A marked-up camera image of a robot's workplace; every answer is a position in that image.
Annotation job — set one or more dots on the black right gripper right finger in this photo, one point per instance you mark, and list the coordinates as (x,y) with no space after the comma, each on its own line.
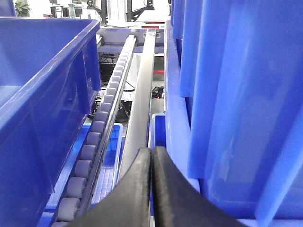
(177,203)

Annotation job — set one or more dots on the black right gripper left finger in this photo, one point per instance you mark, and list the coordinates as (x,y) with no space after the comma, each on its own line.
(128,205)

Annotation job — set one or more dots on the blue bin lower shelf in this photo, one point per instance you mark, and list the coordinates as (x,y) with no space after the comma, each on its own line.
(107,175)

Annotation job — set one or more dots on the blue bin on right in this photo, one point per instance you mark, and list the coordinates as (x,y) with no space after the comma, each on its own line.
(234,105)

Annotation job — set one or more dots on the blue target bin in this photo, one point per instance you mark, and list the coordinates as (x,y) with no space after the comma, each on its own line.
(49,78)

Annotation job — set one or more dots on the gray roller conveyor rail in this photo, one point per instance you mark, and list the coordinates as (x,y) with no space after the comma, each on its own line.
(78,192)

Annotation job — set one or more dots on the steel divider rail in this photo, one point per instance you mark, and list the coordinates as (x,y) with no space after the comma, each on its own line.
(137,130)

